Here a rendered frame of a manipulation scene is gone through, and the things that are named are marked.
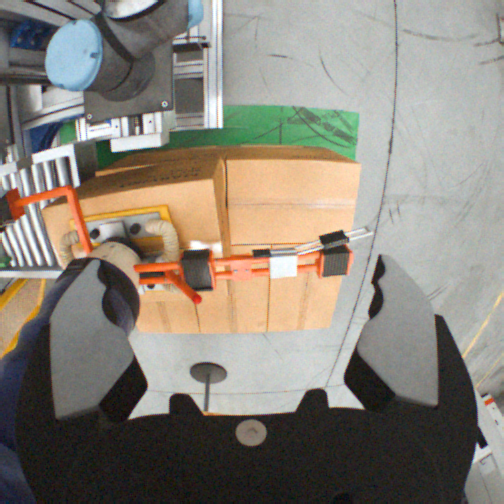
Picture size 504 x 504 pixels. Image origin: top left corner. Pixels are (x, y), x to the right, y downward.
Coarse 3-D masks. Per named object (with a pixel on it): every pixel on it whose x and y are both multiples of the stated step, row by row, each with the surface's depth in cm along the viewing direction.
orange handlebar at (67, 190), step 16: (48, 192) 52; (64, 192) 52; (80, 208) 56; (80, 224) 57; (240, 256) 65; (304, 256) 64; (352, 256) 65; (224, 272) 66; (240, 272) 65; (256, 272) 66; (304, 272) 67
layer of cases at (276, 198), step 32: (128, 160) 120; (160, 160) 110; (224, 160) 103; (256, 160) 104; (288, 160) 104; (320, 160) 105; (352, 160) 111; (256, 192) 111; (288, 192) 111; (320, 192) 111; (352, 192) 112; (256, 224) 118; (288, 224) 119; (320, 224) 119; (256, 288) 136; (288, 288) 137; (320, 288) 138; (160, 320) 146; (192, 320) 146; (224, 320) 147; (256, 320) 148; (288, 320) 149; (320, 320) 151
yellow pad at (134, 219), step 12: (84, 216) 69; (96, 216) 68; (108, 216) 69; (120, 216) 69; (132, 216) 69; (144, 216) 69; (156, 216) 69; (168, 216) 70; (72, 228) 69; (96, 228) 69; (132, 228) 68; (144, 228) 71; (96, 240) 71; (132, 240) 73; (144, 240) 73
